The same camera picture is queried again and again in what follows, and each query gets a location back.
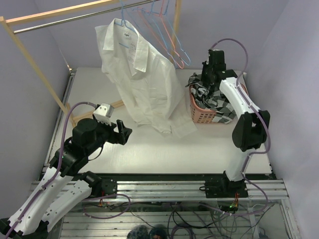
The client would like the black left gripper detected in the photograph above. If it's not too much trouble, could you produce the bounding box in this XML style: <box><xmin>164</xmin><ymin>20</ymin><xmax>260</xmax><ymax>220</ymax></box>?
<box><xmin>85</xmin><ymin>116</ymin><xmax>132</xmax><ymax>154</ymax></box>

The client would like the black white plaid shirt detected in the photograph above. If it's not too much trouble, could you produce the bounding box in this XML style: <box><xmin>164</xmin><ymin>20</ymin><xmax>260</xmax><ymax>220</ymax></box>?
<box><xmin>184</xmin><ymin>72</ymin><xmax>236</xmax><ymax>124</ymax></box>

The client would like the blue wire hanger white shirt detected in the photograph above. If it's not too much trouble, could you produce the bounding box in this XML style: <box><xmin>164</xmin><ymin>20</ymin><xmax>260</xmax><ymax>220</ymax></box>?
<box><xmin>116</xmin><ymin>0</ymin><xmax>138</xmax><ymax>48</ymax></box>

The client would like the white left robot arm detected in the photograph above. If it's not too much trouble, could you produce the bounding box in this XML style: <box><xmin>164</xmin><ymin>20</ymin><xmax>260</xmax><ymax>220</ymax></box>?
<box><xmin>0</xmin><ymin>119</ymin><xmax>132</xmax><ymax>239</ymax></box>

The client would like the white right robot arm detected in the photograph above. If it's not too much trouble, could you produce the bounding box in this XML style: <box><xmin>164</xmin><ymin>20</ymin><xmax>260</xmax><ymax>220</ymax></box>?
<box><xmin>201</xmin><ymin>49</ymin><xmax>270</xmax><ymax>198</ymax></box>

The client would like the white shirt paper tag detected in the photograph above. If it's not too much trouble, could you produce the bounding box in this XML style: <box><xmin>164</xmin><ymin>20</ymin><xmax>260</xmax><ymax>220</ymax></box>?
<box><xmin>127</xmin><ymin>43</ymin><xmax>137</xmax><ymax>65</ymax></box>

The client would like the pink laundry basket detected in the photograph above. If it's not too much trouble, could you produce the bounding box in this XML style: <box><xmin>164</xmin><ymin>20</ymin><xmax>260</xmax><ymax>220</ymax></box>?
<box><xmin>189</xmin><ymin>83</ymin><xmax>249</xmax><ymax>124</ymax></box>

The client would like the wooden clothes rack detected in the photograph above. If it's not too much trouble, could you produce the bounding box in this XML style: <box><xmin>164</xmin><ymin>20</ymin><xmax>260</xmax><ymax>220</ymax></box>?
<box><xmin>0</xmin><ymin>0</ymin><xmax>182</xmax><ymax>126</ymax></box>

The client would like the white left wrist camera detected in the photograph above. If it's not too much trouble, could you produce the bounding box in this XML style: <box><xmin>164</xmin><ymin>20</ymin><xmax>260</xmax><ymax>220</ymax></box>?
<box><xmin>93</xmin><ymin>103</ymin><xmax>115</xmax><ymax>126</ymax></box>

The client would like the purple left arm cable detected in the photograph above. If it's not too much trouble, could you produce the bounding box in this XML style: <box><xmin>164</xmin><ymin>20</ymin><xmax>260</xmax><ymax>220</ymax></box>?
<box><xmin>4</xmin><ymin>102</ymin><xmax>98</xmax><ymax>239</ymax></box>

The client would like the aluminium rail base frame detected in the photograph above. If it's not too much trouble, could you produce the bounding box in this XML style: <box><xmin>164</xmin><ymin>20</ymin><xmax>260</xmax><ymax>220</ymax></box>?
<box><xmin>49</xmin><ymin>68</ymin><xmax>301</xmax><ymax>239</ymax></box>

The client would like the blue empty wire hanger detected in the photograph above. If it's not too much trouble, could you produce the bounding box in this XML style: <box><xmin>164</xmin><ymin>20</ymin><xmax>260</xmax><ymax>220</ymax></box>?
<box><xmin>150</xmin><ymin>0</ymin><xmax>191</xmax><ymax>69</ymax></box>

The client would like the pink wire hanger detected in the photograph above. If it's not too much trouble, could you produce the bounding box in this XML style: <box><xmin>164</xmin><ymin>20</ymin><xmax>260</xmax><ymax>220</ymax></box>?
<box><xmin>137</xmin><ymin>0</ymin><xmax>185</xmax><ymax>69</ymax></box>

